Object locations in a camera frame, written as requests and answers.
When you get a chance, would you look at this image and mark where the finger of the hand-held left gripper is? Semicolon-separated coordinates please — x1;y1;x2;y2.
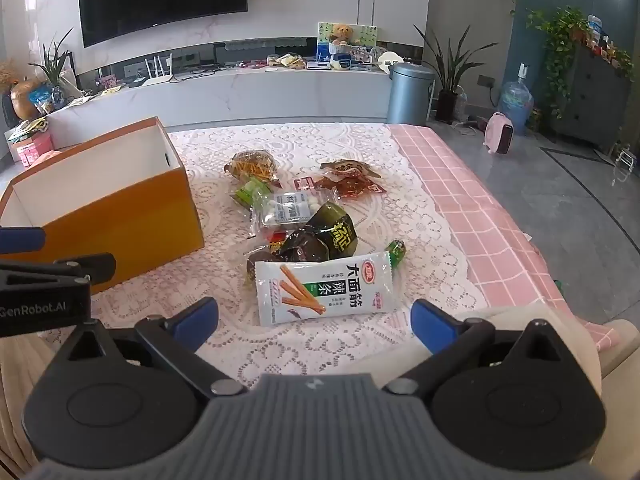
0;227;47;257
0;253;117;286

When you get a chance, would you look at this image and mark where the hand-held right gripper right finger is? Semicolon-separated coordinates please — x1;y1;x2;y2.
382;299;571;397

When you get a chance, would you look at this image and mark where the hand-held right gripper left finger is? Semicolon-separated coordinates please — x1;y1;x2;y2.
47;296;247;402

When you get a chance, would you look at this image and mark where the orange cardboard box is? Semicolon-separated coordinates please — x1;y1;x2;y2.
0;116;205;295

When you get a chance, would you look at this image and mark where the white snack packet stick print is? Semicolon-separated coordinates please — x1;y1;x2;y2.
255;251;392;327

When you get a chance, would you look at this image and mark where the dark green snack packet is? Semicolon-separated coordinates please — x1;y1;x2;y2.
305;201;360;262

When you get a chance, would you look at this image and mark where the dark brown snack packet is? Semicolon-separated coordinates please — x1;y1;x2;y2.
247;232;331;286

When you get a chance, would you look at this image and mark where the clear packet of white balls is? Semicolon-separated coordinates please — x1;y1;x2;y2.
250;191;323;236

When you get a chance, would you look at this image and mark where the pile of snacks on cabinet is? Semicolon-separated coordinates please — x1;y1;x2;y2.
267;52;306;68

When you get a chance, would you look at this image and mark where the pink box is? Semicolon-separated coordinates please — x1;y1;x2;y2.
11;132;54;168

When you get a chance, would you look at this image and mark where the pink checked tablecloth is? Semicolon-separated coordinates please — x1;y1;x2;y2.
387;124;640;353

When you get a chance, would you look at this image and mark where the orange vase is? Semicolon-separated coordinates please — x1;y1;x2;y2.
10;79;43;122

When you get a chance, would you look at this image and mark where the light green snack packet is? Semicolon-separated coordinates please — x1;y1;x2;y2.
231;176;273;208

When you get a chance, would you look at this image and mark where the dark red snack packet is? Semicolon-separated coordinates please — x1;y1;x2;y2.
327;175;388;198

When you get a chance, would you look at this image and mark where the clear packet of orange shreds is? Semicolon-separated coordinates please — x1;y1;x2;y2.
225;149;280;182

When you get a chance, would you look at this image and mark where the green leafy potted plant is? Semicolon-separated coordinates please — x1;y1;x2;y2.
30;27;76;106

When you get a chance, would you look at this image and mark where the pink space heater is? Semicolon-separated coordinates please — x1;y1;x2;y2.
484;111;515;156

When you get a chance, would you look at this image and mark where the white router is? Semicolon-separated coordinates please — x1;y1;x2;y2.
145;52;175;86

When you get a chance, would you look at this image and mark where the blue-grey trash can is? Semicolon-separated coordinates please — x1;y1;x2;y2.
387;62;436;126

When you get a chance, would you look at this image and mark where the blue water jug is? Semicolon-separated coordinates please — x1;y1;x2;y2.
497;63;533;136

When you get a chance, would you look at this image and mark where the white marble television cabinet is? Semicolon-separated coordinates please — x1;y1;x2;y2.
47;62;393;132

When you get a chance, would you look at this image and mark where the tall potted plant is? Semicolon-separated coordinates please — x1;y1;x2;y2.
414;25;496;122

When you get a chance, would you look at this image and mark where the grey-blue sideboard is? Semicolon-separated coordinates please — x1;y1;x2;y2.
547;42;632;153

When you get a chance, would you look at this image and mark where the trailing ivy plant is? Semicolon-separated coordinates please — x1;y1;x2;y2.
525;6;636;121

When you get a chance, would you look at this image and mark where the white wire rack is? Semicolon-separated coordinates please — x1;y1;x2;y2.
612;145;639;181

